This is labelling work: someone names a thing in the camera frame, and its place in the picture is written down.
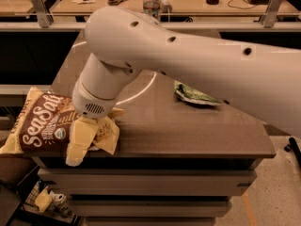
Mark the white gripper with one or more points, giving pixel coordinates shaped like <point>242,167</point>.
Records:
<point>88,103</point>

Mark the brown sea salt chip bag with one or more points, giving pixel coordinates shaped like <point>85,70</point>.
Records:
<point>43,125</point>

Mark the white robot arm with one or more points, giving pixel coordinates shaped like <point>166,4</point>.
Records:
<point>262,80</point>

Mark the green jalapeno chip bag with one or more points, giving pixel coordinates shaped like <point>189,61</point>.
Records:
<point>193,96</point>

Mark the yellow sponge in basket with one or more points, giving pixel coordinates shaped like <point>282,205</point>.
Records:
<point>43,200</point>

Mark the clear plastic water bottle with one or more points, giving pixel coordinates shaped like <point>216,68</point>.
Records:
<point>152,8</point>

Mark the white power strip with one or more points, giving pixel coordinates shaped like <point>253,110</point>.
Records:
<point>165,6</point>

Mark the black caster wheel leg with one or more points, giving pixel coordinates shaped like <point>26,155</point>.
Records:
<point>292,146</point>

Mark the black wire basket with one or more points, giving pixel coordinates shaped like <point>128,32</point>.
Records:
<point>57,214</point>

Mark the grey metal bracket left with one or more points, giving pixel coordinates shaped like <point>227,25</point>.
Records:
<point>43,14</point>

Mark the grey metal bracket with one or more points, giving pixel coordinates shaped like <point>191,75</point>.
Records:
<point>43,14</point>
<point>269,17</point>

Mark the black handled scissors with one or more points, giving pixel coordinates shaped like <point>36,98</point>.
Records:
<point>115,2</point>

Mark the grey metal bracket right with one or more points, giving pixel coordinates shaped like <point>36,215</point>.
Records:
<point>269,17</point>

